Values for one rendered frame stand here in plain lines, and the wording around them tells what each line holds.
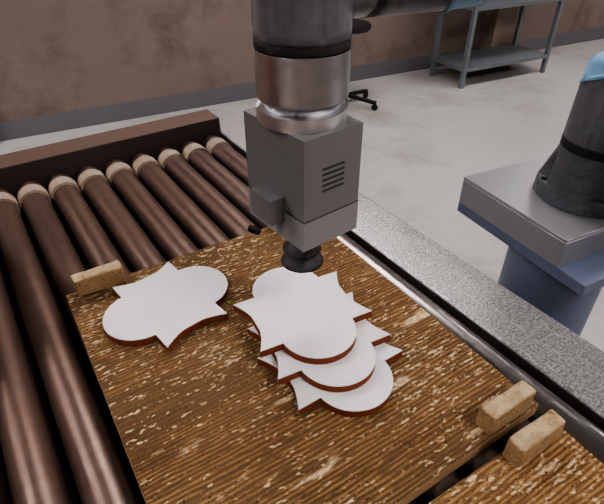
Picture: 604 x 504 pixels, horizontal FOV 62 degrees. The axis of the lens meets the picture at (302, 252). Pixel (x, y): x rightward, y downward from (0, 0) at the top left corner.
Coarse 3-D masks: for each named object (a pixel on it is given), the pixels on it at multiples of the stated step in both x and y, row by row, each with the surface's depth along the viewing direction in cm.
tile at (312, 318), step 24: (264, 288) 57; (288, 288) 57; (312, 288) 57; (336, 288) 57; (240, 312) 55; (264, 312) 54; (288, 312) 54; (312, 312) 54; (336, 312) 54; (360, 312) 54; (264, 336) 51; (288, 336) 51; (312, 336) 51; (336, 336) 51; (312, 360) 49; (336, 360) 50
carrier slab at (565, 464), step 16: (560, 448) 44; (576, 448) 44; (496, 464) 43; (528, 464) 43; (544, 464) 43; (560, 464) 43; (576, 464) 43; (592, 464) 43; (464, 480) 42; (480, 480) 42; (496, 480) 42; (512, 480) 42; (528, 480) 42; (544, 480) 42; (560, 480) 42; (576, 480) 42; (592, 480) 42; (448, 496) 41; (464, 496) 41; (480, 496) 41; (496, 496) 41; (512, 496) 41; (528, 496) 41; (544, 496) 41; (560, 496) 41; (576, 496) 41; (592, 496) 41
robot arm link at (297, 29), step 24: (264, 0) 34; (288, 0) 33; (312, 0) 33; (336, 0) 34; (360, 0) 35; (264, 24) 35; (288, 24) 34; (312, 24) 34; (336, 24) 35; (264, 48) 36; (288, 48) 35; (312, 48) 35; (336, 48) 36
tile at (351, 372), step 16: (256, 336) 53; (368, 336) 53; (384, 336) 53; (352, 352) 51; (368, 352) 51; (288, 368) 49; (304, 368) 49; (320, 368) 49; (336, 368) 49; (352, 368) 49; (368, 368) 49; (320, 384) 48; (336, 384) 48; (352, 384) 48
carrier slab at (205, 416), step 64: (192, 256) 67; (256, 256) 67; (384, 320) 57; (128, 384) 50; (192, 384) 50; (256, 384) 50; (448, 384) 50; (512, 384) 50; (128, 448) 44; (192, 448) 44; (256, 448) 44; (320, 448) 44; (384, 448) 44; (448, 448) 44
